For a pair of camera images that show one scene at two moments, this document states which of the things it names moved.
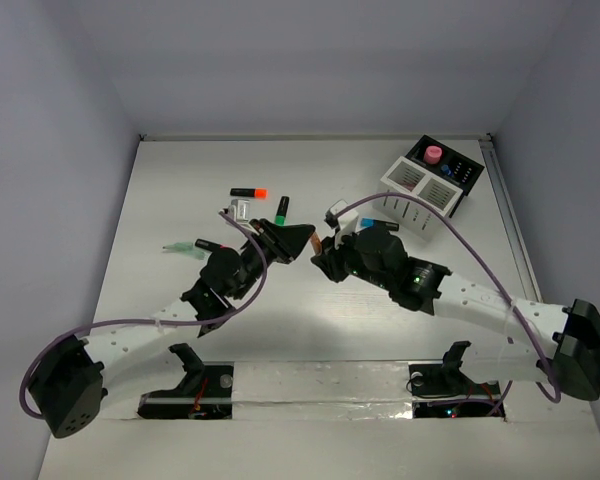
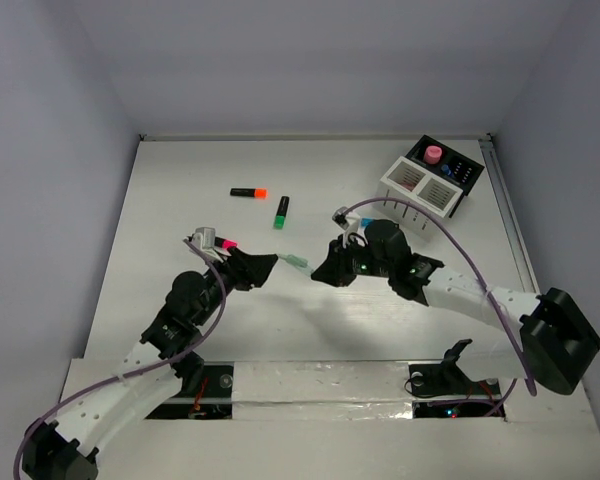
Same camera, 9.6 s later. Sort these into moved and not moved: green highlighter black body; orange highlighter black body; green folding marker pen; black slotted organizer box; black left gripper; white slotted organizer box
Moved: green folding marker pen; black left gripper
Not moved: green highlighter black body; white slotted organizer box; black slotted organizer box; orange highlighter black body
